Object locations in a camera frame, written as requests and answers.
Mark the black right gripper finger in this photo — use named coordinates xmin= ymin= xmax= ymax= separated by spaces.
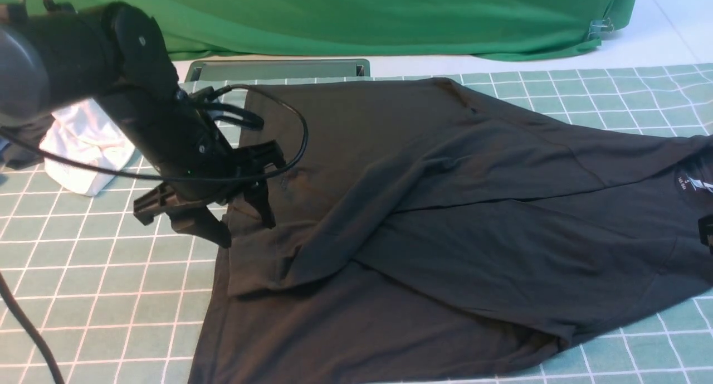
xmin=699 ymin=214 xmax=713 ymax=249

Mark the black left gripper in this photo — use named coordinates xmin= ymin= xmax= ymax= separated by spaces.
xmin=96 ymin=91 xmax=287 ymax=249

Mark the dark gray long-sleeve top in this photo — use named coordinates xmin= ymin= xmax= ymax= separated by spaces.
xmin=188 ymin=77 xmax=711 ymax=383

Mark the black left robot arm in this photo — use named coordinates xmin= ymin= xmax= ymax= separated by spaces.
xmin=2 ymin=2 xmax=286 ymax=249

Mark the white crumpled garment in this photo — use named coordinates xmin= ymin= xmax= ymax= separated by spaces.
xmin=39 ymin=99 xmax=135 ymax=197

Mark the dark crumpled garment in pile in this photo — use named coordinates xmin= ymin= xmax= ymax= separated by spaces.
xmin=0 ymin=114 xmax=56 ymax=171

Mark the metal binder clip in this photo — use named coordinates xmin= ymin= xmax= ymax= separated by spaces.
xmin=587 ymin=18 xmax=616 ymax=40

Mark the green backdrop cloth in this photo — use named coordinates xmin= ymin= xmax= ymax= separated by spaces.
xmin=56 ymin=0 xmax=635 ymax=62

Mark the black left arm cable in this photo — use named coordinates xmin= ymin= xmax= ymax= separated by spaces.
xmin=0 ymin=84 xmax=310 ymax=384

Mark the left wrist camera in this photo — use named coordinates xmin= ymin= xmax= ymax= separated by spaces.
xmin=188 ymin=86 xmax=265 ymax=131

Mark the gray metal cable tray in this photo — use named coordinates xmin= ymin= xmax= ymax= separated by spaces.
xmin=185 ymin=59 xmax=371 ymax=82

